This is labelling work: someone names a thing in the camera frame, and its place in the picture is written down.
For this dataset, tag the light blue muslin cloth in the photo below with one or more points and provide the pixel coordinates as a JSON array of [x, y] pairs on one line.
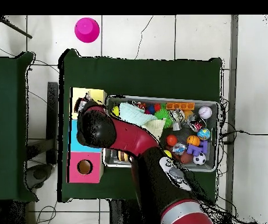
[[131, 114]]

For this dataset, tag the cream knitted cloth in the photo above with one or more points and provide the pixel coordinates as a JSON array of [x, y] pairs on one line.
[[157, 128]]

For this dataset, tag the multicoloured frayed cloth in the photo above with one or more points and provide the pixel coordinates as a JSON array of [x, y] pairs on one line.
[[80, 104]]

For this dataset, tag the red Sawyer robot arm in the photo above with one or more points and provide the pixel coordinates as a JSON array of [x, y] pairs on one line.
[[129, 137]]

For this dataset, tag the wooden box with three holes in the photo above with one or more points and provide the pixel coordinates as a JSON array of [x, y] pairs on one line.
[[74, 168]]

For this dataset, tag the green spiky ball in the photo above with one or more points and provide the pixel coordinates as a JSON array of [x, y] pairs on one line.
[[163, 115]]

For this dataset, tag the red rubber ball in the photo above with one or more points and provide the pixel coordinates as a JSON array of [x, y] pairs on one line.
[[171, 140]]

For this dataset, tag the orange plastic tray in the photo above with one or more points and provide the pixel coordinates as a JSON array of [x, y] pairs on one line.
[[180, 106]]

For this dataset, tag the orange basketball toy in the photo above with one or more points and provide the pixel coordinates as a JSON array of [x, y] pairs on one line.
[[193, 140]]

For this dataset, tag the globe print ball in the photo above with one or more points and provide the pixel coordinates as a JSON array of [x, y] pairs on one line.
[[204, 134]]

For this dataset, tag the white baseball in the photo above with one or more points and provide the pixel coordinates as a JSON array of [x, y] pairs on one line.
[[205, 112]]

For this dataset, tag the black and white soccer ball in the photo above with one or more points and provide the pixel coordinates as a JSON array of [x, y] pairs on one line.
[[199, 159]]

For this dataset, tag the pink plastic cup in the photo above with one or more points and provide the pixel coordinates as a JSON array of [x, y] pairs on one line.
[[87, 30]]

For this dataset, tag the dark green side table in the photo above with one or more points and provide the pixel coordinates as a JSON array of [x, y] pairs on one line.
[[3, 116]]

